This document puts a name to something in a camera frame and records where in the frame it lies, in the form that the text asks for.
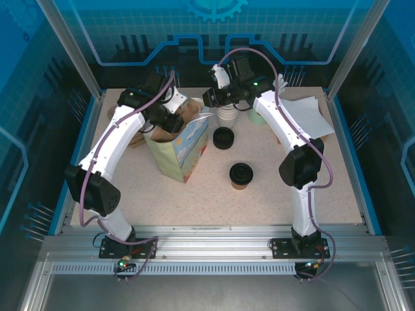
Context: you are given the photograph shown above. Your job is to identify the printed paper bag with handles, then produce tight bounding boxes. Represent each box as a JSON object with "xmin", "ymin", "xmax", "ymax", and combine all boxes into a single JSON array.
[{"xmin": 144, "ymin": 106, "xmax": 212, "ymax": 184}]

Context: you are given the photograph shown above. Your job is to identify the black plastic cup lid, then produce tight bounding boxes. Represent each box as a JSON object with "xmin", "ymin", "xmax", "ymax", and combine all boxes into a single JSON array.
[
  {"xmin": 212, "ymin": 126, "xmax": 235, "ymax": 148},
  {"xmin": 228, "ymin": 161, "xmax": 254, "ymax": 186},
  {"xmin": 213, "ymin": 139, "xmax": 235, "ymax": 151}
]

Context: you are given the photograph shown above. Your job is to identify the white paper napkins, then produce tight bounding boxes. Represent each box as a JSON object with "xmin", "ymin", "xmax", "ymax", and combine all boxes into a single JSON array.
[{"xmin": 275, "ymin": 96, "xmax": 329, "ymax": 145}]

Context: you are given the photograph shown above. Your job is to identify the aluminium mounting beam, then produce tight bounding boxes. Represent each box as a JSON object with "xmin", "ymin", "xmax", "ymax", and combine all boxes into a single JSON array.
[{"xmin": 41, "ymin": 224, "xmax": 388, "ymax": 260}]

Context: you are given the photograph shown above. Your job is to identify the small LED circuit board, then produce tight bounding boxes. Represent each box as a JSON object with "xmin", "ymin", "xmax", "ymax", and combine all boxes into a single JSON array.
[
  {"xmin": 117, "ymin": 255, "xmax": 136, "ymax": 272},
  {"xmin": 300, "ymin": 259, "xmax": 325, "ymax": 271}
]

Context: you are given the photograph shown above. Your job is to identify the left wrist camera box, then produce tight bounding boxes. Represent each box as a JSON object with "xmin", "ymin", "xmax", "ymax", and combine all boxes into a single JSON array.
[{"xmin": 161, "ymin": 86, "xmax": 191, "ymax": 115}]

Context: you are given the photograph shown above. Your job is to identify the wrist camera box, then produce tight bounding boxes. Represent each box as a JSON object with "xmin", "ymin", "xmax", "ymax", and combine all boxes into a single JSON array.
[
  {"xmin": 209, "ymin": 63, "xmax": 231, "ymax": 90},
  {"xmin": 161, "ymin": 86, "xmax": 191, "ymax": 115}
]

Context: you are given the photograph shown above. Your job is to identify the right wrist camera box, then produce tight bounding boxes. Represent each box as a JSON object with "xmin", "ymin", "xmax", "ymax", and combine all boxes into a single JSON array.
[{"xmin": 209, "ymin": 63, "xmax": 231, "ymax": 90}]

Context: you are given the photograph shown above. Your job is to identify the blue table edge rail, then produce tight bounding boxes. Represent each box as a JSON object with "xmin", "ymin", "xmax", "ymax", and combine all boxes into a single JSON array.
[
  {"xmin": 47, "ymin": 92, "xmax": 108, "ymax": 236},
  {"xmin": 327, "ymin": 93, "xmax": 384, "ymax": 236}
]

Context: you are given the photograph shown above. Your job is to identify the purple robot arm cable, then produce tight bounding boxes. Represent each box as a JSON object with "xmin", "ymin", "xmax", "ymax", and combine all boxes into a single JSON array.
[
  {"xmin": 79, "ymin": 69, "xmax": 160, "ymax": 283},
  {"xmin": 217, "ymin": 47, "xmax": 337, "ymax": 283}
]

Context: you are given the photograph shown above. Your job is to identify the aluminium frame post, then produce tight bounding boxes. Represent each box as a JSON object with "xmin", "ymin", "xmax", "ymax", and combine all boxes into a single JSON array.
[
  {"xmin": 326, "ymin": 0, "xmax": 393, "ymax": 100},
  {"xmin": 34, "ymin": 0, "xmax": 107, "ymax": 100}
]

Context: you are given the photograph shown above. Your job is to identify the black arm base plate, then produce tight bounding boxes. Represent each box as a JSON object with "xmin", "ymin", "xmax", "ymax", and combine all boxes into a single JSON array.
[
  {"xmin": 98, "ymin": 235, "xmax": 159, "ymax": 260},
  {"xmin": 270, "ymin": 238, "xmax": 329, "ymax": 260}
]

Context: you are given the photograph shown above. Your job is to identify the grey slotted cable duct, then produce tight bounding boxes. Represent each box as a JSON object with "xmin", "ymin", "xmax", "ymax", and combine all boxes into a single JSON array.
[{"xmin": 51, "ymin": 261, "xmax": 298, "ymax": 276}]

